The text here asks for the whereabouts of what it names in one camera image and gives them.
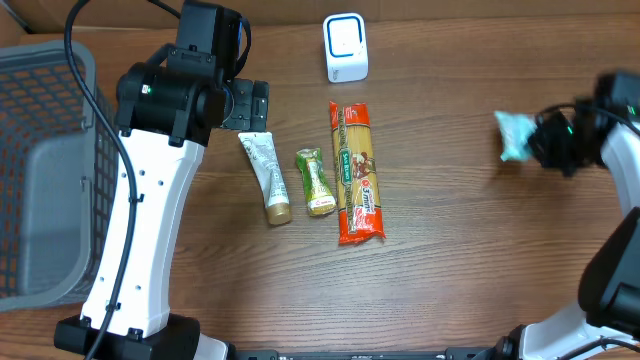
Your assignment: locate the white barcode scanner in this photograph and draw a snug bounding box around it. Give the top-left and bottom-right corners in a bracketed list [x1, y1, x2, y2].
[323, 12, 369, 83]

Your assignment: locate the cardboard box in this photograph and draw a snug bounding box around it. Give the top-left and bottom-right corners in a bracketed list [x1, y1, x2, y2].
[0, 0, 640, 35]

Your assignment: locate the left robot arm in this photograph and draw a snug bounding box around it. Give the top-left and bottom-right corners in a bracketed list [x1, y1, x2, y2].
[54, 1, 269, 360]

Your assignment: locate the teal white packet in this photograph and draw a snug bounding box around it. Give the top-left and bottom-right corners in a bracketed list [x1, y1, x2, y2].
[494, 111, 537, 162]

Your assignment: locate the grey plastic basket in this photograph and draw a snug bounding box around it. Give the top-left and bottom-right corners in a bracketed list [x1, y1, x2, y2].
[1, 40, 118, 312]

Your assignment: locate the green snack packet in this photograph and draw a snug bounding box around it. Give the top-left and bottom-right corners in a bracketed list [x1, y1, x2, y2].
[296, 148, 336, 216]

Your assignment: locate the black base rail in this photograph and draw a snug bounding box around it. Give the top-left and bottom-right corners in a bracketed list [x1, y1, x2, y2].
[228, 347, 488, 360]

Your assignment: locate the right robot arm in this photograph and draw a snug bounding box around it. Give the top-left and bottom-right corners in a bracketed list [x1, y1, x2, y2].
[476, 70, 639, 360]

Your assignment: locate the white tube gold cap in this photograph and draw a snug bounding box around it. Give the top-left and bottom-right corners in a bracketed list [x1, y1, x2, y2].
[238, 132, 292, 226]

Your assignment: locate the red spaghetti packet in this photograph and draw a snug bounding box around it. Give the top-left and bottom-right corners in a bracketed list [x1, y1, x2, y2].
[329, 102, 385, 245]

